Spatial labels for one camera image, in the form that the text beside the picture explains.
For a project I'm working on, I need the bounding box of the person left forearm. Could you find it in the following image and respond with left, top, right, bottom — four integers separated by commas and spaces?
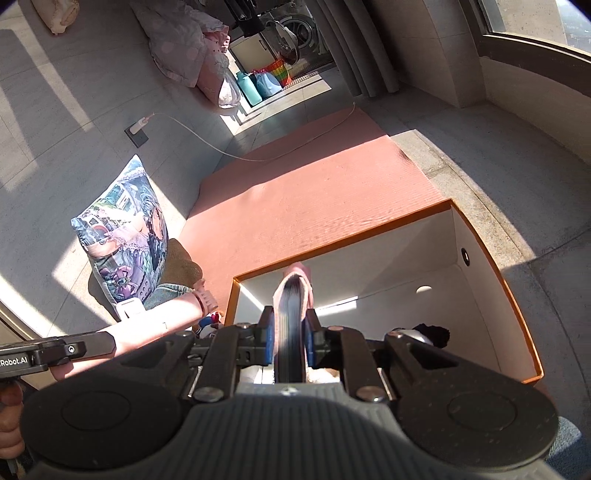
50, 288, 218, 381

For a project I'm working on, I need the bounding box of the white plush dog toy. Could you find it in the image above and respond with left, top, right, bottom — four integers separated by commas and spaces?
389, 323, 451, 349

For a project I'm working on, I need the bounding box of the brown sock foot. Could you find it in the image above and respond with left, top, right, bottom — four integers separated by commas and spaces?
160, 238, 204, 287

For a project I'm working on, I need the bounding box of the wall socket with charger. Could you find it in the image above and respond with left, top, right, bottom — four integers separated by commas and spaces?
124, 114, 154, 148

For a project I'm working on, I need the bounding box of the washing machine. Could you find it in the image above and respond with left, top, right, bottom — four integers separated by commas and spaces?
259, 12, 325, 66

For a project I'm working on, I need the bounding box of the dark window frame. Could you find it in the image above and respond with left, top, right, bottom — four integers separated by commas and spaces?
460, 1, 590, 97

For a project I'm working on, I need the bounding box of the blue jeans leg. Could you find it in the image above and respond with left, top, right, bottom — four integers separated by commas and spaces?
143, 283, 193, 310

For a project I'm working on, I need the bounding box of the orange storage box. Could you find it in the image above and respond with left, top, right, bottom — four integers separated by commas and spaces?
226, 200, 544, 384

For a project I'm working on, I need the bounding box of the white charging cable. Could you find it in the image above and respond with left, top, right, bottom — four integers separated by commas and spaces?
142, 102, 358, 163

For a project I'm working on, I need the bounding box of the pink notebook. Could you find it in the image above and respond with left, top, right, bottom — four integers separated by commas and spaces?
273, 262, 314, 384

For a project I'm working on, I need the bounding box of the rainbow striped bag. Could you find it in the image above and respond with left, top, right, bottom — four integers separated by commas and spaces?
253, 58, 293, 88

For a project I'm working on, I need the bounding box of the pink bedding pile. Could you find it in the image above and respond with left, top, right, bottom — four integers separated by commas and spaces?
130, 1, 240, 109

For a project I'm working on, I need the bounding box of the anime print pillow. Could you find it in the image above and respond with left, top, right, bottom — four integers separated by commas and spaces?
70, 156, 168, 307

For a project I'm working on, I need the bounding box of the donald duck plush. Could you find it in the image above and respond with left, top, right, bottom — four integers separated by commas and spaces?
192, 312, 224, 339

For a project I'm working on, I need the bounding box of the person left hand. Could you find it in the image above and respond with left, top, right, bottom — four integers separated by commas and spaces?
0, 383, 25, 460

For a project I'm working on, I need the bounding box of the grey curtain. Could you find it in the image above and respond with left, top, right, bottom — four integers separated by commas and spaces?
307, 0, 400, 98

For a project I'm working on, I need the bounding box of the pink watch strap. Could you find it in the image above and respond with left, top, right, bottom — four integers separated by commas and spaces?
191, 286, 221, 317

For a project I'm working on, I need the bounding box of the blue detergent bottle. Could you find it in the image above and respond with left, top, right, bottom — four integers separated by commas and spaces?
236, 71, 263, 107

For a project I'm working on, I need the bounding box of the pink floor mat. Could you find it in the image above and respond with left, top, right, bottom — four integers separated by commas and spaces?
179, 107, 443, 312

